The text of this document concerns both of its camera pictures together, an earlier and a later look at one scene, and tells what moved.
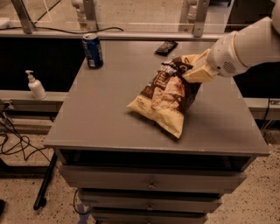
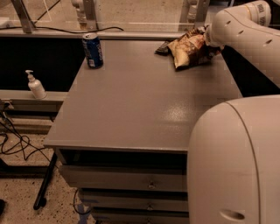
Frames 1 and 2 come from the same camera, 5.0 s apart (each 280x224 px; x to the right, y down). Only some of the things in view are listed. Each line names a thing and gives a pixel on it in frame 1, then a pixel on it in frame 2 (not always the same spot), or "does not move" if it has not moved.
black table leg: x=42 y=197 does not move
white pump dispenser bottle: x=36 y=87 does not move
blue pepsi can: x=93 y=50 does not move
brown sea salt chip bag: x=167 y=96 -> x=192 y=50
